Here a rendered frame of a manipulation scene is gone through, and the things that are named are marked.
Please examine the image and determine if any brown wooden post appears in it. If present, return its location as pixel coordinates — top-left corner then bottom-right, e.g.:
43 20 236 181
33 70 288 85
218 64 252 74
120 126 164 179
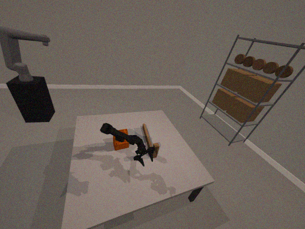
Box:
153 143 160 158

